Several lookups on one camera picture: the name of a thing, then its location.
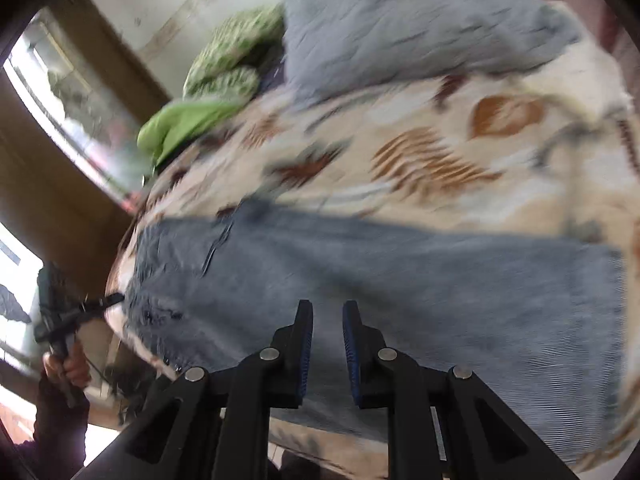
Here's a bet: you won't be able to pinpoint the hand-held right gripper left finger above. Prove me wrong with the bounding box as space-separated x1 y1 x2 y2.
70 300 314 480

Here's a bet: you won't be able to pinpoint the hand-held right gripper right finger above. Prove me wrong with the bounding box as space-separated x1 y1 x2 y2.
342 300 581 480

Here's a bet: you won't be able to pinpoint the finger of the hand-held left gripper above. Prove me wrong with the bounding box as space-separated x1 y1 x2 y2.
75 294 124 321

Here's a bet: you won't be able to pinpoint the blue denim pants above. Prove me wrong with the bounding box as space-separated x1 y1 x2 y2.
120 199 628 466

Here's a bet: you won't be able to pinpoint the person's left forearm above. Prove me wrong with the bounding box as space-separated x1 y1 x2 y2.
31 375 90 466

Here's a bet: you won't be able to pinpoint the person's left hand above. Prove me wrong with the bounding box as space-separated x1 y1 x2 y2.
42 342 92 390

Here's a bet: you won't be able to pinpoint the stained glass window with leaf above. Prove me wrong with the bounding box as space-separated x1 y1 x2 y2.
0 220 46 361

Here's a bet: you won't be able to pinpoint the stained glass window with clusters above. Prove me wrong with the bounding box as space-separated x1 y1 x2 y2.
2 7 151 206

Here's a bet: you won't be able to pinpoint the leaf print bed blanket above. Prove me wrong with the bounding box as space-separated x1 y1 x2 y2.
107 60 640 476

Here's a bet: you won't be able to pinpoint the dark purple cloth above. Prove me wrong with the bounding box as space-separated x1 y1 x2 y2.
255 57 293 98

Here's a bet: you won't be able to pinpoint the green patterned cloth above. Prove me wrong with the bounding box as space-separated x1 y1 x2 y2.
182 4 286 101

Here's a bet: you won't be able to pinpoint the grey pillow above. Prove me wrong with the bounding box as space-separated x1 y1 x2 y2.
282 0 583 111

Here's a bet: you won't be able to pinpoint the brown wooden window frame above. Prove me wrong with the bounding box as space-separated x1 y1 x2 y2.
0 0 171 396

